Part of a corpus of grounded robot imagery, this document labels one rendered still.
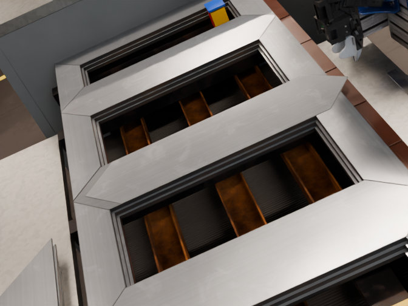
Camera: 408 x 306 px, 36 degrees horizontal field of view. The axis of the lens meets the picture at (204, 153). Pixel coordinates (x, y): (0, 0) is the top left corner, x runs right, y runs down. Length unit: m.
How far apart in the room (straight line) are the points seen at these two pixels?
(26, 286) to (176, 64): 0.81
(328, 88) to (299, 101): 0.08
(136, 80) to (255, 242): 0.83
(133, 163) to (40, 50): 0.80
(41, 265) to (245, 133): 0.61
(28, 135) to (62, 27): 1.54
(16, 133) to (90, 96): 1.85
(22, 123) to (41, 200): 2.01
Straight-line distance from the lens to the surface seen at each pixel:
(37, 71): 2.38
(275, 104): 1.66
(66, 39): 2.33
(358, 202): 1.35
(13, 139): 3.81
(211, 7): 2.13
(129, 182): 1.63
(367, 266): 1.28
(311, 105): 1.62
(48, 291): 1.59
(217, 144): 1.61
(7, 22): 2.30
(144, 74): 2.01
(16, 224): 1.90
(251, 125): 1.62
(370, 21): 2.03
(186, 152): 1.63
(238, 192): 1.71
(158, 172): 1.61
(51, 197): 1.91
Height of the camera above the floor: 1.84
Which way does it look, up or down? 38 degrees down
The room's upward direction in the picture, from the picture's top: 25 degrees counter-clockwise
